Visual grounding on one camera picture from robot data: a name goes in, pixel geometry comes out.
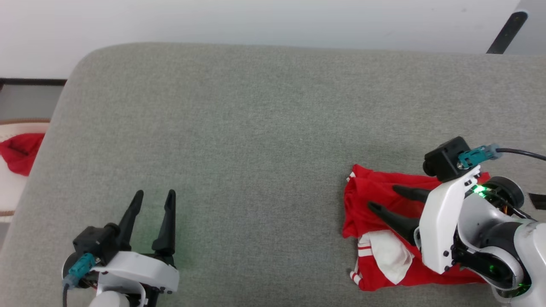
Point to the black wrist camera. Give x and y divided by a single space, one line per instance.
443 160
96 241

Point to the black skirting strip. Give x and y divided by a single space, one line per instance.
32 81

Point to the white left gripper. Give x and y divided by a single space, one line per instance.
140 270

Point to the red and white basketball jersey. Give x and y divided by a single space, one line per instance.
375 192

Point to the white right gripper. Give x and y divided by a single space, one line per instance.
441 226

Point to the red cloth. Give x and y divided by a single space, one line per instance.
21 151

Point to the grey fabric sofa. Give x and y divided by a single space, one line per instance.
256 149

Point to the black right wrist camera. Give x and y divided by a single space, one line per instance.
443 160

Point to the black pole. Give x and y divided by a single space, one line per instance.
507 32

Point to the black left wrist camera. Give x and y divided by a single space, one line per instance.
96 241

